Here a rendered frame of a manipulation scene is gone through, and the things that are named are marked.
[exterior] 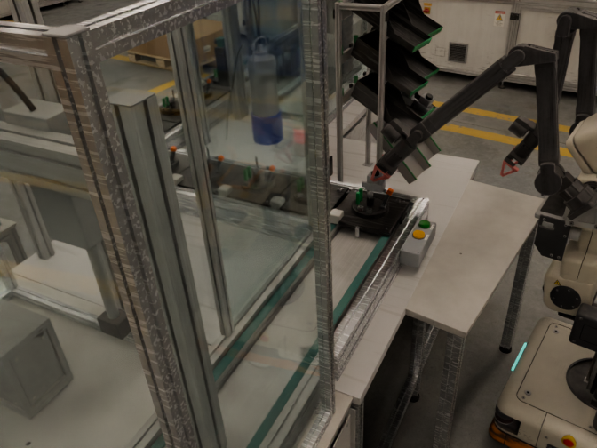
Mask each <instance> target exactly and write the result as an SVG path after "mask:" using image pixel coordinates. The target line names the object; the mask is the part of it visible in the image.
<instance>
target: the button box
mask: <svg viewBox="0 0 597 448"><path fill-rule="evenodd" d="M420 221H421V220H417V222H416V224H415V225H414V227H413V229H412V230H411V231H410V234H409V235H408V237H407V239H406V241H405V242H404V244H403V246H402V248H401V250H400V261H399V263H401V264H404V265H408V266H412V267H414V268H419V266H420V264H421V262H422V260H423V259H424V257H425V255H426V252H427V250H428V248H429V246H430V245H431V243H432V242H433V240H434V237H435V230H436V223H435V222H431V221H429V222H430V227H429V228H421V227H420V226H419V222H420ZM416 230H422V231H424V232H425V236H424V237H423V238H416V237H414V236H413V232H414V231H416Z"/></svg>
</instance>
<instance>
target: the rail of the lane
mask: <svg viewBox="0 0 597 448"><path fill-rule="evenodd" d="M428 207H429V199H428V198H424V197H418V198H417V200H416V201H415V203H414V204H413V205H412V207H411V208H410V211H409V212H408V214H407V213H406V212H405V213H404V214H403V216H402V217H401V219H400V224H401V226H400V227H399V228H398V230H397V231H396V233H395V235H394V237H393V238H392V240H391V242H390V243H389V245H388V246H387V248H386V249H385V251H384V253H383V254H382V256H381V257H380V259H379V261H378V263H377V265H376V266H375V268H374V269H373V270H372V272H371V273H370V276H369V277H368V279H367V280H366V282H365V284H364V285H363V287H362V289H361V290H360V291H359V293H358V295H357V296H356V298H355V299H354V302H353V303H352V305H351V307H350V308H349V309H348V311H347V312H346V314H345V316H344V317H343V319H342V321H341V322H340V324H339V326H338V328H337V329H336V331H335V332H334V333H333V334H334V369H335V380H336V381H338V380H339V378H340V376H341V374H342V373H343V371H344V370H345V368H346V366H347V364H348V362H349V360H350V359H351V357H352V355H353V353H354V352H355V350H356V348H357V346H358V344H359V343H360V341H361V339H362V336H363V335H364V333H365V332H366V330H367V328H368V327H369V325H370V322H371V320H372V319H373V317H374V316H375V314H376V312H377V311H378V308H379V306H380V304H381V303H382V301H383V299H384V298H385V296H386V294H387V292H388V290H389V289H390V287H391V285H392V283H393V281H394V280H395V278H396V276H397V274H398V273H399V271H400V269H401V267H402V265H403V264H401V263H399V261H400V250H401V248H402V246H403V244H404V242H405V241H406V239H407V237H408V235H409V234H410V232H411V230H412V229H413V227H414V225H415V224H416V222H417V220H427V217H428Z"/></svg>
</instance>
